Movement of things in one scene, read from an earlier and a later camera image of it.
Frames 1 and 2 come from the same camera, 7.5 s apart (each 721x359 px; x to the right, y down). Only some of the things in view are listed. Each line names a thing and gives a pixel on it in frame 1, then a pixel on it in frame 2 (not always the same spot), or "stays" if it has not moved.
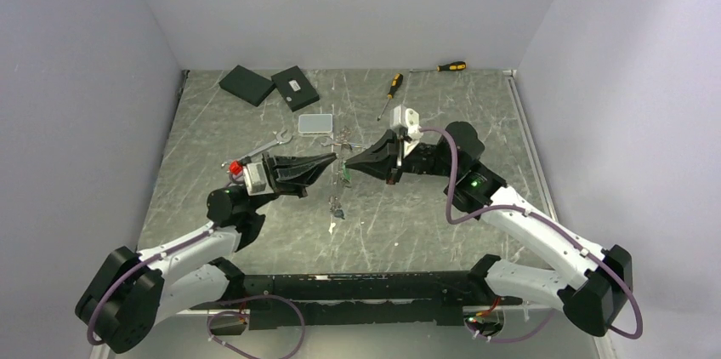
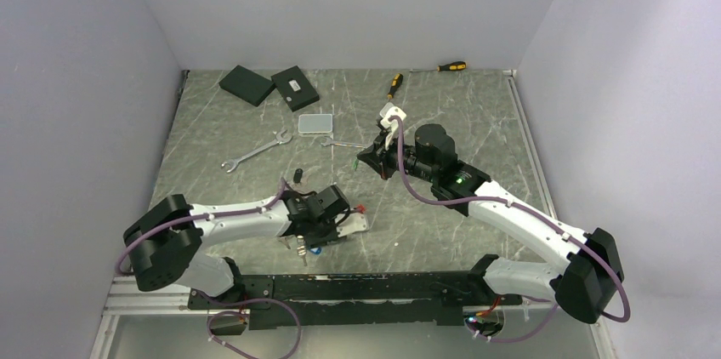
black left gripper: x=295 y=185 -> x=314 y=242
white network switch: x=315 y=124 stays
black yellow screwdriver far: x=451 y=66 stays
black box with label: x=295 y=88 stays
